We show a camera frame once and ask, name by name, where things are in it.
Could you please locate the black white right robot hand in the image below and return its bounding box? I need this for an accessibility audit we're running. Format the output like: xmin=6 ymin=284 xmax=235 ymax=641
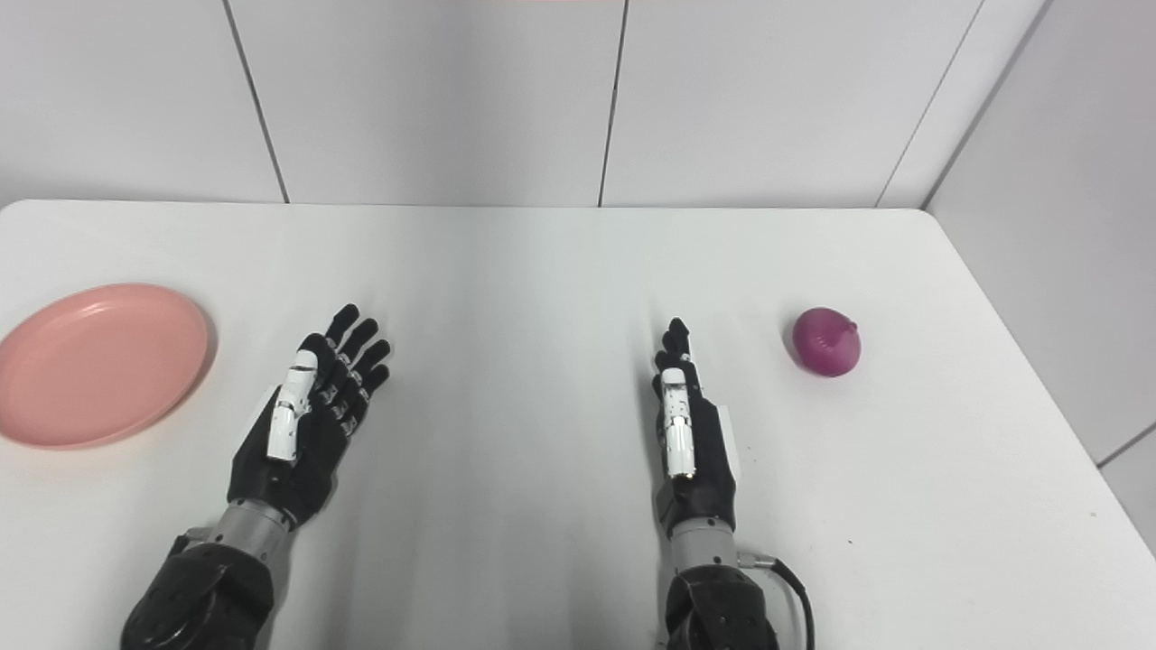
xmin=652 ymin=318 xmax=743 ymax=538

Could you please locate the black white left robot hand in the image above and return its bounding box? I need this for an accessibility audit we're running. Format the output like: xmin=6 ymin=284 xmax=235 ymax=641
xmin=228 ymin=305 xmax=392 ymax=526

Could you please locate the purple red onion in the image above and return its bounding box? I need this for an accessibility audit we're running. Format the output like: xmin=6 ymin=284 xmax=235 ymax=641
xmin=792 ymin=307 xmax=862 ymax=378

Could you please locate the pink round plate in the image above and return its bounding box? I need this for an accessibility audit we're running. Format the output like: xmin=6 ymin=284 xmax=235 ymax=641
xmin=0 ymin=283 xmax=218 ymax=450

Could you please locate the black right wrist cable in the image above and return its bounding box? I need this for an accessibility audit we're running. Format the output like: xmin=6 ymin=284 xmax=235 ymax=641
xmin=739 ymin=551 xmax=816 ymax=650

